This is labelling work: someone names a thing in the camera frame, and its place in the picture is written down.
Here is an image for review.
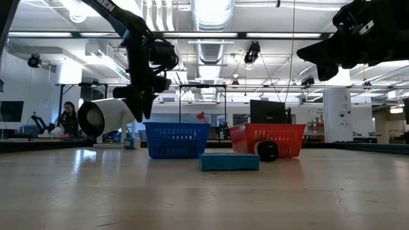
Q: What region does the person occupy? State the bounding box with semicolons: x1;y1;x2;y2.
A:
57;101;80;138

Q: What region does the white round pillar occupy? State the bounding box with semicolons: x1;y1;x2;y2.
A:
322;88;354;143

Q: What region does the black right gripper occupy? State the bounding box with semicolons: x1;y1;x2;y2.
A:
296;22;409;81

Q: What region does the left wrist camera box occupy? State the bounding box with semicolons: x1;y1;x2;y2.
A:
148;40;180;73

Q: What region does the long linear ceiling light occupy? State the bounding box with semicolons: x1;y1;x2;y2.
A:
8;31;335;40

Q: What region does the white spotlight lamp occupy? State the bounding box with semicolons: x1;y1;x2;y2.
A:
77;97;137;150

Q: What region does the black background rig frame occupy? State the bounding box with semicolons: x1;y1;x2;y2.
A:
56;82;109;128

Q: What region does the dark distant equipment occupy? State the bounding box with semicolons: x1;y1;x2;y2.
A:
218;122;234;141

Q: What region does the black monitor back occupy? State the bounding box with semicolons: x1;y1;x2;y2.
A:
249;99;293;125

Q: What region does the red plastic basket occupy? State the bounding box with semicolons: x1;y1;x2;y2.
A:
229;123;307;159

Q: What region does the teal charger cube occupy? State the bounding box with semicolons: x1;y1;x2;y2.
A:
123;137;141;150

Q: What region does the dark monitor screen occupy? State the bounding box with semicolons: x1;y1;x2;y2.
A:
0;100;25;123

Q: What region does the black tall stand frame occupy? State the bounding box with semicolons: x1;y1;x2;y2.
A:
178;84;228;124

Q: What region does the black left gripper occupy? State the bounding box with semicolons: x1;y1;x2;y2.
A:
112;72;172;123

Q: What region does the silver ventilation duct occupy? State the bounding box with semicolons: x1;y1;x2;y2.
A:
190;0;236;102

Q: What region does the teal box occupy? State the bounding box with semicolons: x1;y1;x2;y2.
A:
198;152;260;173

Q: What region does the blue plastic basket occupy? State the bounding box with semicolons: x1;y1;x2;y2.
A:
143;121;211;160

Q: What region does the white charger black face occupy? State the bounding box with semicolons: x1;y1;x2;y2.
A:
254;140;280;162

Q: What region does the black hanging overhead camera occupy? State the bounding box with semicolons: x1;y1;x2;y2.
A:
244;41;261;70

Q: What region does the red round lamp head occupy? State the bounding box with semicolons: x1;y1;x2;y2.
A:
196;111;210;125

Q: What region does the thin hanging cable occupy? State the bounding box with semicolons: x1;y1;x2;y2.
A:
284;0;297;103

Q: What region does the red storage shelf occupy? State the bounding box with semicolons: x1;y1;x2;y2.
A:
307;119;325;141

